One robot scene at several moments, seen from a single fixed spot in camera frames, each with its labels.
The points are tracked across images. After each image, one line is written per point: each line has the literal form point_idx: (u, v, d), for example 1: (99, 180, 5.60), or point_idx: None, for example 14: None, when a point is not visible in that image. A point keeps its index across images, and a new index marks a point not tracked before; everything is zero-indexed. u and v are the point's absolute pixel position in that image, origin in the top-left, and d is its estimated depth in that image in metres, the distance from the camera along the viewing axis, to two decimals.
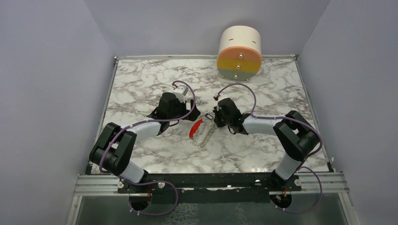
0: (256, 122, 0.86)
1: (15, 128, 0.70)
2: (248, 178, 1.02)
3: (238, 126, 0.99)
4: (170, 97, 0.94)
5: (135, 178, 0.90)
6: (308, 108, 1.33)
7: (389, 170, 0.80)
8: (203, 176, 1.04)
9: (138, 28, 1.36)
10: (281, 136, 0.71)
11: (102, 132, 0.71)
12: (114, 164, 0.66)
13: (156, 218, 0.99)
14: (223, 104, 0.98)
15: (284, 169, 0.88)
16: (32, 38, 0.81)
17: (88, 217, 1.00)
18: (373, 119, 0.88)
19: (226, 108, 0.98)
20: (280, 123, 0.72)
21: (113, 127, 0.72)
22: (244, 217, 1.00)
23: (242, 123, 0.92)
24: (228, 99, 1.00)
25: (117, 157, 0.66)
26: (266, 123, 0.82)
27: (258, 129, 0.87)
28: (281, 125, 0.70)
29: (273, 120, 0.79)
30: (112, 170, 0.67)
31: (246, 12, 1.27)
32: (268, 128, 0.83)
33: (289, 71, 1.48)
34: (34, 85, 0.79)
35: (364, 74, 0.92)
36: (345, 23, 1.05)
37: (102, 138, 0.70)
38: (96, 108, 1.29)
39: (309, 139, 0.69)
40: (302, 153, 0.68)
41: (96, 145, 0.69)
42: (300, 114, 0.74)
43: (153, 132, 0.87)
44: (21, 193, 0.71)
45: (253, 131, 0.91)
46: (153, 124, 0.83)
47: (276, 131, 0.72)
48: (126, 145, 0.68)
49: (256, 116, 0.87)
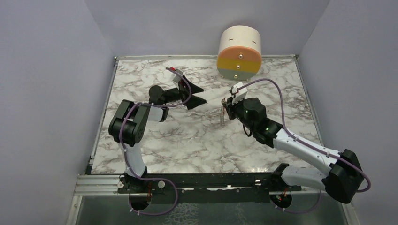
0: (294, 146, 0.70)
1: (16, 127, 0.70)
2: (248, 178, 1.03)
3: (263, 136, 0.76)
4: (159, 94, 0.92)
5: (139, 170, 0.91)
6: (308, 107, 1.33)
7: (390, 170, 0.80)
8: (203, 176, 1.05)
9: (139, 28, 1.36)
10: (334, 181, 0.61)
11: (118, 107, 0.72)
12: (133, 131, 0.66)
13: (156, 218, 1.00)
14: (254, 108, 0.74)
15: (292, 177, 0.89)
16: (32, 38, 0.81)
17: (88, 217, 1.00)
18: (373, 119, 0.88)
19: (256, 114, 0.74)
20: (337, 168, 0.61)
21: (128, 101, 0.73)
22: (244, 217, 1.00)
23: (274, 138, 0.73)
24: (259, 102, 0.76)
25: (135, 125, 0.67)
26: (311, 154, 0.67)
27: (287, 149, 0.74)
28: (339, 171, 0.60)
29: (324, 155, 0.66)
30: (130, 139, 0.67)
31: (246, 12, 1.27)
32: (309, 159, 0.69)
33: (289, 71, 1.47)
34: (33, 85, 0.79)
35: (364, 74, 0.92)
36: (345, 22, 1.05)
37: (119, 111, 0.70)
38: (96, 108, 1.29)
39: (356, 182, 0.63)
40: (348, 198, 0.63)
41: (114, 117, 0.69)
42: (355, 155, 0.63)
43: (156, 118, 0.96)
44: (21, 194, 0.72)
45: (282, 149, 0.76)
46: (156, 110, 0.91)
47: (330, 176, 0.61)
48: (143, 116, 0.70)
49: (296, 137, 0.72)
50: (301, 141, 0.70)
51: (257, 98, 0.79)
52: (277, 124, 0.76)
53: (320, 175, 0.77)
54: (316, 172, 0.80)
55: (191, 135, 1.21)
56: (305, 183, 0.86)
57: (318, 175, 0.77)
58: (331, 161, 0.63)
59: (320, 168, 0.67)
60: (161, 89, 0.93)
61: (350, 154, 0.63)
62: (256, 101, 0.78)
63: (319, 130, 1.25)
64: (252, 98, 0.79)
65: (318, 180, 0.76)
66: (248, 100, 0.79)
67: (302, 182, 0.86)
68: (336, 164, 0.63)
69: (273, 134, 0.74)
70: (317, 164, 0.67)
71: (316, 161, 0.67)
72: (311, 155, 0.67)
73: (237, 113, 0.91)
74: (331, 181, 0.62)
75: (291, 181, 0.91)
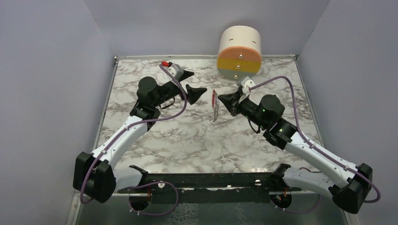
0: (309, 153, 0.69)
1: (16, 126, 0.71)
2: (247, 178, 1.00)
3: (275, 137, 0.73)
4: (149, 87, 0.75)
5: (135, 182, 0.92)
6: (308, 108, 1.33)
7: (390, 170, 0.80)
8: (203, 176, 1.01)
9: (139, 27, 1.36)
10: (348, 195, 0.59)
11: (75, 166, 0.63)
12: (97, 193, 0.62)
13: (156, 218, 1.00)
14: (273, 109, 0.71)
15: (295, 181, 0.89)
16: (32, 39, 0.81)
17: (88, 217, 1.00)
18: (372, 119, 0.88)
19: (273, 114, 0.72)
20: (355, 184, 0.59)
21: (84, 159, 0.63)
22: (244, 217, 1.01)
23: (288, 143, 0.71)
24: (279, 103, 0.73)
25: (98, 190, 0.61)
26: (327, 164, 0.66)
27: (301, 154, 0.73)
28: (355, 187, 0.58)
29: (341, 167, 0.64)
30: (97, 198, 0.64)
31: (247, 12, 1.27)
32: (323, 167, 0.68)
33: (289, 71, 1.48)
34: (34, 85, 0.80)
35: (364, 74, 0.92)
36: (345, 23, 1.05)
37: (78, 172, 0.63)
38: (96, 108, 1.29)
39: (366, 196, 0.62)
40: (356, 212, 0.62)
41: (76, 180, 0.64)
42: (372, 170, 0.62)
43: (141, 131, 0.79)
44: (22, 193, 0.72)
45: (294, 153, 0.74)
46: (136, 129, 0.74)
47: (345, 191, 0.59)
48: (103, 178, 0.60)
49: (313, 144, 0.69)
50: (318, 149, 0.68)
51: (276, 97, 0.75)
52: (291, 126, 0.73)
53: (326, 182, 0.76)
54: (322, 179, 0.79)
55: (191, 135, 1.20)
56: (307, 189, 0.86)
57: (325, 183, 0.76)
58: (349, 176, 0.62)
59: (333, 179, 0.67)
60: (155, 81, 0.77)
61: (367, 168, 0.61)
62: (275, 101, 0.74)
63: (319, 130, 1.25)
64: (271, 96, 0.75)
65: (326, 188, 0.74)
66: (267, 97, 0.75)
67: (304, 187, 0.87)
68: (353, 179, 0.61)
69: (287, 137, 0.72)
70: (332, 175, 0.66)
71: (332, 172, 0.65)
72: (327, 165, 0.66)
73: (243, 110, 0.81)
74: (344, 194, 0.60)
75: (294, 182, 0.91)
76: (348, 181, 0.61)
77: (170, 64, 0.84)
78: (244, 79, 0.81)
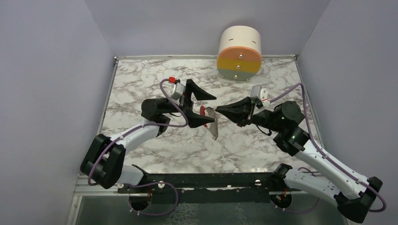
0: (321, 163, 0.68)
1: (15, 126, 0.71)
2: (248, 178, 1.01)
3: (287, 144, 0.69)
4: (151, 111, 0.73)
5: (134, 180, 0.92)
6: (308, 108, 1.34)
7: (391, 170, 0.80)
8: (203, 176, 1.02)
9: (138, 27, 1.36)
10: (358, 207, 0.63)
11: (90, 146, 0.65)
12: (104, 177, 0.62)
13: (156, 218, 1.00)
14: (294, 118, 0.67)
15: (298, 185, 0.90)
16: (32, 39, 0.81)
17: (88, 217, 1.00)
18: (372, 119, 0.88)
19: (293, 123, 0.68)
20: (366, 199, 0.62)
21: (102, 139, 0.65)
22: (244, 217, 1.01)
23: (302, 152, 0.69)
24: (298, 111, 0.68)
25: (106, 173, 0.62)
26: (339, 176, 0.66)
27: (310, 162, 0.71)
28: (366, 201, 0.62)
29: (354, 180, 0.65)
30: (101, 184, 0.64)
31: (247, 12, 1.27)
32: (332, 178, 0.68)
33: (289, 71, 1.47)
34: (34, 85, 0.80)
35: (364, 74, 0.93)
36: (345, 24, 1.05)
37: (91, 152, 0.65)
38: (96, 108, 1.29)
39: None
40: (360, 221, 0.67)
41: (86, 158, 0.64)
42: (382, 184, 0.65)
43: (151, 135, 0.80)
44: (21, 193, 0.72)
45: (302, 161, 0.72)
46: (149, 128, 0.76)
47: (357, 204, 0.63)
48: (116, 161, 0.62)
49: (326, 155, 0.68)
50: (331, 160, 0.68)
51: (294, 102, 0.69)
52: (304, 133, 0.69)
53: (331, 189, 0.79)
54: (326, 185, 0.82)
55: (191, 135, 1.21)
56: (309, 192, 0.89)
57: (330, 190, 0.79)
58: (361, 190, 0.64)
59: (341, 189, 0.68)
60: (156, 103, 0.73)
61: (378, 183, 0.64)
62: (295, 107, 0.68)
63: (319, 130, 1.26)
64: (293, 102, 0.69)
65: (331, 195, 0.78)
66: (288, 103, 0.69)
67: (306, 190, 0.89)
68: (365, 193, 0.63)
69: (300, 145, 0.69)
70: (341, 186, 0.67)
71: (342, 184, 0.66)
72: (340, 177, 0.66)
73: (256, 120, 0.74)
74: (354, 206, 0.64)
75: (294, 184, 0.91)
76: (359, 195, 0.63)
77: (176, 82, 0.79)
78: (259, 90, 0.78)
